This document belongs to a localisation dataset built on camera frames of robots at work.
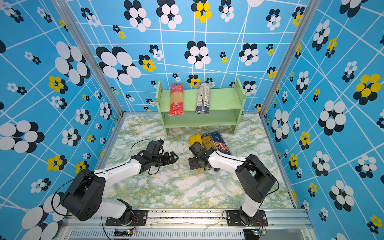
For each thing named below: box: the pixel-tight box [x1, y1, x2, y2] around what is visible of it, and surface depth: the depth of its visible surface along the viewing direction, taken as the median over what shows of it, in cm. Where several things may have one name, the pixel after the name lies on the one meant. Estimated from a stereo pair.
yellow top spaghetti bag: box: [189, 134, 203, 146], surface depth 104 cm
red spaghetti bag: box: [168, 83, 185, 116], surface depth 88 cm
